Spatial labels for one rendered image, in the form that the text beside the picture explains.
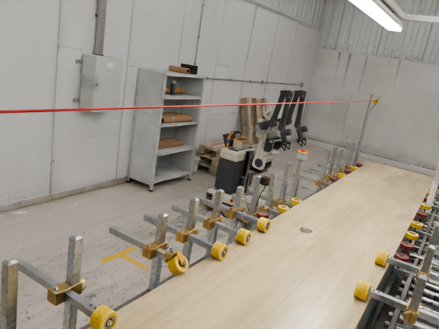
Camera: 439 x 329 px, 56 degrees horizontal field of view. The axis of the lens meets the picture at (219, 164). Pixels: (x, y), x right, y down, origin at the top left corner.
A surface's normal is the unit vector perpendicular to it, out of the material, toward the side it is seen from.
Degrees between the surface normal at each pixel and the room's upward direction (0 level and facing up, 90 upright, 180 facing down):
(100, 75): 90
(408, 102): 90
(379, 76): 90
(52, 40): 90
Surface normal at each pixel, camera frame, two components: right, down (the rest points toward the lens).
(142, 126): -0.53, 0.14
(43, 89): 0.83, 0.27
